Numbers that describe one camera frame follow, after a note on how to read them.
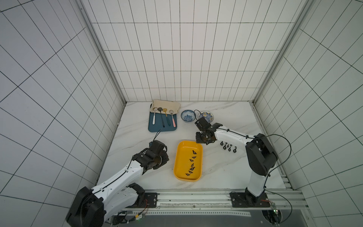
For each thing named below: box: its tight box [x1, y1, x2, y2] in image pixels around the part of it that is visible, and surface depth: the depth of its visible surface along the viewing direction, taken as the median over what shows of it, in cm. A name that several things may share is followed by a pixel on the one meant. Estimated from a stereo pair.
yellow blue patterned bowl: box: [198, 110, 215, 123], surface depth 109 cm
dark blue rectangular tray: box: [147, 111, 178, 133], surface depth 108 cm
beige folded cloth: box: [149, 98, 182, 114], surface depth 117 cm
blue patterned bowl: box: [180, 109, 197, 123], surface depth 109 cm
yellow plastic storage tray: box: [173, 140, 204, 182], surface depth 87 cm
